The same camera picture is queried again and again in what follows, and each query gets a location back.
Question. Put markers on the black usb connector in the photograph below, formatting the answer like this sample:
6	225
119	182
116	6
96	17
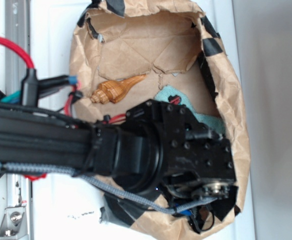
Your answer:
30	89

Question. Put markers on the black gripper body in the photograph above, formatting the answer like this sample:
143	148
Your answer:
197	160

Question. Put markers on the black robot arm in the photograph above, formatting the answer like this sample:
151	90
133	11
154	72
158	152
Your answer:
159	145

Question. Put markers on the aluminium extrusion rail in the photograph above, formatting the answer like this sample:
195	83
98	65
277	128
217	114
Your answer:
17	29

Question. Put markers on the crumpled brown paper bag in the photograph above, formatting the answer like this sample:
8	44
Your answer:
173	43

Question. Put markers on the silver corner bracket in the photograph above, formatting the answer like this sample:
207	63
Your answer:
14	224

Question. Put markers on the teal terry cloth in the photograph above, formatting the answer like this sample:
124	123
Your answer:
213	122

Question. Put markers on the orange spiral seashell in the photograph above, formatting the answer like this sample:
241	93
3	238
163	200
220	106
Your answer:
114	90

